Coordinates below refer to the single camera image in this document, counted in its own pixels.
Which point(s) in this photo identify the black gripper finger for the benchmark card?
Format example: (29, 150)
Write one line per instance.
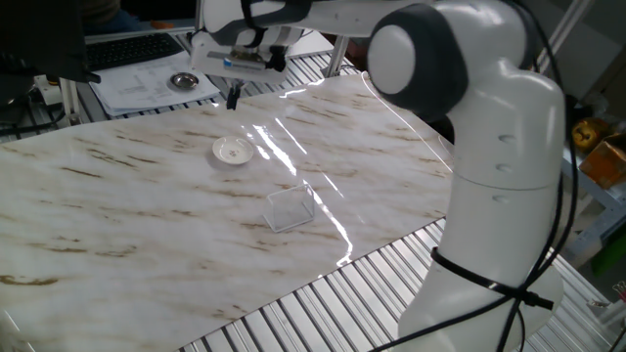
(236, 98)
(230, 100)

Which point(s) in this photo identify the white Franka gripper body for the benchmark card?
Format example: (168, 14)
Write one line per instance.
(205, 58)

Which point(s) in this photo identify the small white floral plate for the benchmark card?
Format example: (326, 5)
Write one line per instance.
(233, 150)

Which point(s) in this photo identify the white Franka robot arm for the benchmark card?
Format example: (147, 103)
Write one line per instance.
(504, 146)

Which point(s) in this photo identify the clear acrylic goal stand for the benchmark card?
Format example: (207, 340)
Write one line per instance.
(288, 210)

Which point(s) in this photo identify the small round metal dish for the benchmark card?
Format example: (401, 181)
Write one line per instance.
(184, 80)

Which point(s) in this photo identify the small orange item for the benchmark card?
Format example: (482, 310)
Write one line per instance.
(162, 24)

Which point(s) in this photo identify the aluminium profile crossbar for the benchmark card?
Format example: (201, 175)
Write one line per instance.
(142, 34)

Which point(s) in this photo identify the stack of white papers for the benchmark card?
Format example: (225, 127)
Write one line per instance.
(137, 90)

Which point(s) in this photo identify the black computer keyboard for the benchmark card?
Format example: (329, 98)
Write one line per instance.
(127, 49)

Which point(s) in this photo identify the marble pattern table mat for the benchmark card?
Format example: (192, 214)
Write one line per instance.
(147, 220)

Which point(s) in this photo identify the small white plastic box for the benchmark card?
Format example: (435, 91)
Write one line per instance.
(47, 90)

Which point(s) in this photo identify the black computer monitor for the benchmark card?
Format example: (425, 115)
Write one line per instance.
(39, 39)

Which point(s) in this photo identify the yellow round toy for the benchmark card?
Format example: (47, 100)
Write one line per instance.
(589, 134)

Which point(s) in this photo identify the orange cardboard box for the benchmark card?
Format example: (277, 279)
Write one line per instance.
(606, 161)

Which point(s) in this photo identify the green plastic item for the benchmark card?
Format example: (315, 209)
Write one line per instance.
(611, 254)

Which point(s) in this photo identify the small binder clip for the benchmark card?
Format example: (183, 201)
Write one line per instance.
(620, 289)

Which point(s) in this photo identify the silver wrist camera blue caps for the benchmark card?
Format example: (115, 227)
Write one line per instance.
(244, 61)

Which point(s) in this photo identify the aluminium profile post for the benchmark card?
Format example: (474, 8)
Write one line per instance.
(336, 56)
(70, 100)
(199, 14)

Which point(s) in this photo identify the slanted aluminium frame strut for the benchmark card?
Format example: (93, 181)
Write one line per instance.
(565, 36)

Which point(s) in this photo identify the grey metal shelf frame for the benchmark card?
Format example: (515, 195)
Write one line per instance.
(596, 210)

